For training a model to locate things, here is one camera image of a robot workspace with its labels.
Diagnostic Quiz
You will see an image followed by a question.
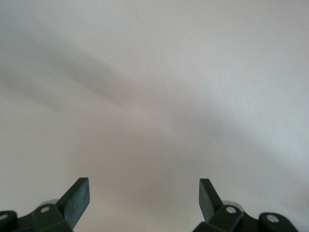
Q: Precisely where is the white drawer cabinet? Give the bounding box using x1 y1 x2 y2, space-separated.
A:
0 0 309 232

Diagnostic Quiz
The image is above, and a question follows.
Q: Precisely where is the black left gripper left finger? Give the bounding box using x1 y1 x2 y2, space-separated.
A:
18 177 90 232

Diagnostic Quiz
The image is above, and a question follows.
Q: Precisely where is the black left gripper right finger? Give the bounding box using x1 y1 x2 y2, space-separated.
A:
193 178 260 232

